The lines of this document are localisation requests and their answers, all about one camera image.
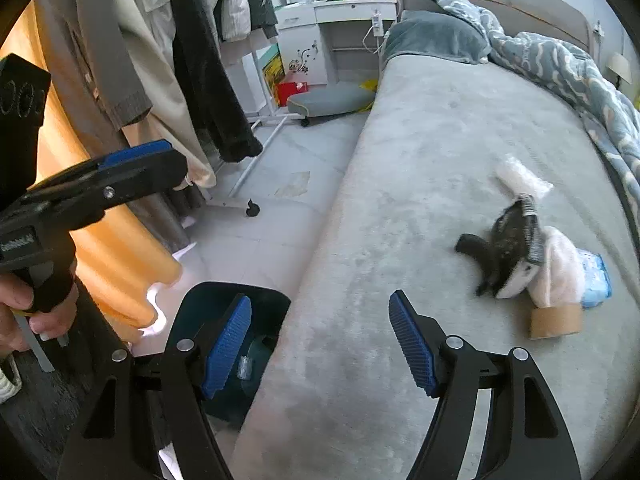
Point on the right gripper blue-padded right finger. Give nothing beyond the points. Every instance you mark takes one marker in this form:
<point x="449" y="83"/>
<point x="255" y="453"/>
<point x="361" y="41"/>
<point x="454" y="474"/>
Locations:
<point x="526" y="436"/>

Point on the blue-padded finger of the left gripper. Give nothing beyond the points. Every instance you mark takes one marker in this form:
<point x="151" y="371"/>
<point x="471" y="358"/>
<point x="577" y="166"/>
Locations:
<point x="88" y="189"/>

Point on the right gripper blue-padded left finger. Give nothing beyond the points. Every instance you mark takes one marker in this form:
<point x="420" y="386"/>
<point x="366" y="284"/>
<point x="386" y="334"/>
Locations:
<point x="113" y="436"/>

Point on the brown cardboard tape roll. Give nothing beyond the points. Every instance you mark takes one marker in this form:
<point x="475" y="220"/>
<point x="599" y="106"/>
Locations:
<point x="552" y="322"/>

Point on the blue tissue pack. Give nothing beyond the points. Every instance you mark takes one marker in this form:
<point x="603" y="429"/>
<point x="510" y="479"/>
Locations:
<point x="598" y="285"/>

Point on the black sock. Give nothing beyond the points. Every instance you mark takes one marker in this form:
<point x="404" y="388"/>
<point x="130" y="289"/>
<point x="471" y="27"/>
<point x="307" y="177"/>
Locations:
<point x="482" y="253"/>

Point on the black snack bag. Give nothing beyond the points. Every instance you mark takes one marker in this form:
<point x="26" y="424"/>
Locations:
<point x="517" y="246"/>

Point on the clear bubble wrap roll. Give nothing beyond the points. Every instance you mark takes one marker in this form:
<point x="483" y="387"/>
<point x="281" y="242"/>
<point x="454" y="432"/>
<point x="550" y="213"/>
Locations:
<point x="520" y="180"/>

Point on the dark teal trash bin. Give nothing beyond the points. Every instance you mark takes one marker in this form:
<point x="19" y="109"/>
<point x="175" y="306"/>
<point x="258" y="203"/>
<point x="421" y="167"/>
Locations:
<point x="207" y="301"/>

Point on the orange curtain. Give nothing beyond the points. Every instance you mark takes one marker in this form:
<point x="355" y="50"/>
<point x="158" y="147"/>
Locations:
<point x="118" y="259"/>

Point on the beige hanging garment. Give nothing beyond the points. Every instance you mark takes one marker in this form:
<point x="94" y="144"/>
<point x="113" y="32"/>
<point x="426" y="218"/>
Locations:
<point x="168" y="119"/>

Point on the grey hanging coat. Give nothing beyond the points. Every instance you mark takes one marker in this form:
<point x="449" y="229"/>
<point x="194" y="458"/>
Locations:
<point x="91" y="70"/>

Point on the grey bed with plush sheet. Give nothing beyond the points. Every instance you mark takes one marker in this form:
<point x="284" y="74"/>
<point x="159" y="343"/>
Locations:
<point x="337" y="400"/>

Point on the black hanging garment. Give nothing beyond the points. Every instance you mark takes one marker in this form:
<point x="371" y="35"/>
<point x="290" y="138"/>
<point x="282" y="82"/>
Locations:
<point x="208" y="89"/>

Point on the white rolling clothes rack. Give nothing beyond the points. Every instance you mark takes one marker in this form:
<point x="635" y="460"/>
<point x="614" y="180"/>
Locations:
<point x="265" y="117"/>

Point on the red box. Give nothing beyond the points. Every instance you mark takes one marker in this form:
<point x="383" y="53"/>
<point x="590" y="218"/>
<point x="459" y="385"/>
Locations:
<point x="286" y="89"/>

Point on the colourful picture board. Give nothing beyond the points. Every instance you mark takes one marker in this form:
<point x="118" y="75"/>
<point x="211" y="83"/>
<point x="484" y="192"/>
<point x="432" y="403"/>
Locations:
<point x="270" y="62"/>

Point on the white dressing table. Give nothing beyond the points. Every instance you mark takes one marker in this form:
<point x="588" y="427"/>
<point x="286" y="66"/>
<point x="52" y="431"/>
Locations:
<point x="320" y="40"/>

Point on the yellow item on floor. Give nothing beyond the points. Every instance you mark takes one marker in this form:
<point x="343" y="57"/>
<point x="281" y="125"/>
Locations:
<point x="371" y="85"/>

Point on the blue patterned fleece blanket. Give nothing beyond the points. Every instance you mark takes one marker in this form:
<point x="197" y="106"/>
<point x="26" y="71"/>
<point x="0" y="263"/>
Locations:
<point x="570" y="73"/>

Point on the grey-blue pillow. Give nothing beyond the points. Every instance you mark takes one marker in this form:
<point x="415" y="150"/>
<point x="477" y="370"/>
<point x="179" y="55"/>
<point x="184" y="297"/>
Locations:
<point x="437" y="35"/>

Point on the bedside lamp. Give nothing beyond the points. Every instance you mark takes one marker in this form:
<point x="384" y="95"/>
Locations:
<point x="619" y="67"/>

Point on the white power strip with cable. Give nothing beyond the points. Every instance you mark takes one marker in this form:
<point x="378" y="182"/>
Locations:
<point x="376" y="31"/>

